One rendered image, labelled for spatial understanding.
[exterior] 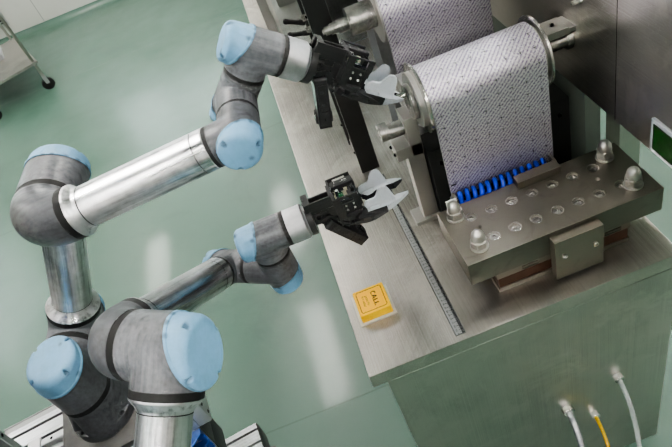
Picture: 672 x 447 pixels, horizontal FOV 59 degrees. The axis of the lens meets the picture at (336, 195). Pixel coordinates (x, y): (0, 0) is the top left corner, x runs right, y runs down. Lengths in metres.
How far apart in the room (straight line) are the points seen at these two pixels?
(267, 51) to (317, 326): 1.62
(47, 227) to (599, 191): 1.02
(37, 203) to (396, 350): 0.72
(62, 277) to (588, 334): 1.11
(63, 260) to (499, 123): 0.92
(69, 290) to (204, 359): 0.52
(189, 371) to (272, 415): 1.44
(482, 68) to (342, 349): 1.48
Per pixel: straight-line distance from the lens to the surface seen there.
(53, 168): 1.20
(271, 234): 1.21
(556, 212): 1.25
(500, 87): 1.20
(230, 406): 2.45
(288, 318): 2.56
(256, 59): 1.05
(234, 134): 0.95
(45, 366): 1.43
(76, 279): 1.39
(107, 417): 1.50
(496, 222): 1.23
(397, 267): 1.37
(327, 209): 1.21
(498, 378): 1.40
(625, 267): 1.32
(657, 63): 1.08
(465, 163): 1.27
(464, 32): 1.40
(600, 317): 1.38
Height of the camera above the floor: 1.93
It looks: 40 degrees down
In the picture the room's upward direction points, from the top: 22 degrees counter-clockwise
